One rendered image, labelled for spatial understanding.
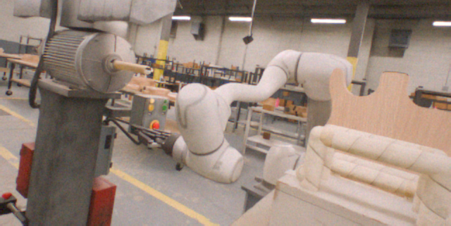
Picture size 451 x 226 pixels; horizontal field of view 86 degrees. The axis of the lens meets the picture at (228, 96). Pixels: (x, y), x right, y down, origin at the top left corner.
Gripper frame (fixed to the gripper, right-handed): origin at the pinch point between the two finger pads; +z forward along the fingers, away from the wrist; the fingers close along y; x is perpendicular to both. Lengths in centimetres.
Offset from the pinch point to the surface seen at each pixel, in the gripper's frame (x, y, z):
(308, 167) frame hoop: 13, -14, -61
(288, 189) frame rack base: 8, -15, -59
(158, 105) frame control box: 0.6, 30.4, 23.9
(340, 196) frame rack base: 9, -12, -67
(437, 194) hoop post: 15, -14, -78
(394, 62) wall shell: 68, 1123, -111
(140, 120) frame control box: -6.0, 21.3, 25.5
